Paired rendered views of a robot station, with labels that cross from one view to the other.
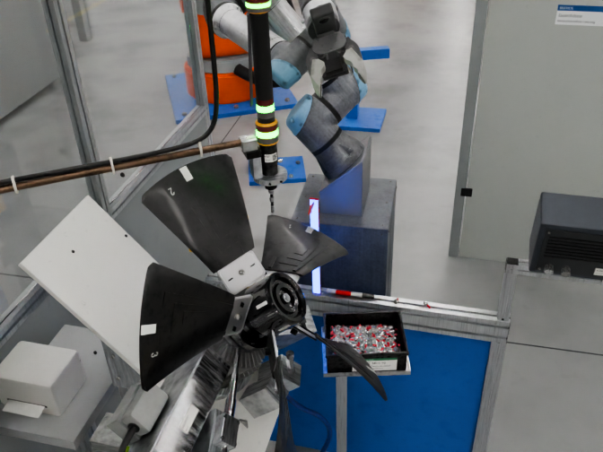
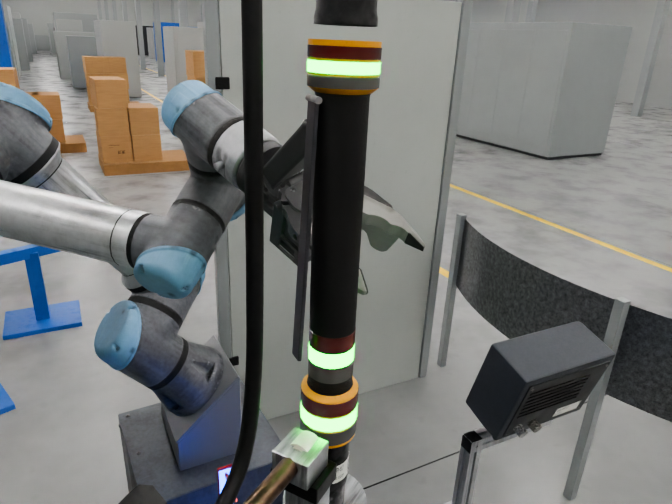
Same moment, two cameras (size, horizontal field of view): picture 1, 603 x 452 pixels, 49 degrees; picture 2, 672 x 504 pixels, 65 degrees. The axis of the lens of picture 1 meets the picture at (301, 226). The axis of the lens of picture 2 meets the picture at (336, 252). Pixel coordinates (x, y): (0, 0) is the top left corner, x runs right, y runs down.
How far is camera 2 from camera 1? 103 cm
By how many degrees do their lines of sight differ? 40
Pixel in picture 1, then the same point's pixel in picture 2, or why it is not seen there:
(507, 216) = (274, 372)
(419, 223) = not seen: hidden behind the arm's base
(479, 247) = not seen: hidden behind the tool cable
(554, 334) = (363, 469)
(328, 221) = (202, 479)
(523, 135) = (276, 291)
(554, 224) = (537, 378)
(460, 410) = not seen: outside the picture
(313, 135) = (155, 361)
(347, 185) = (219, 415)
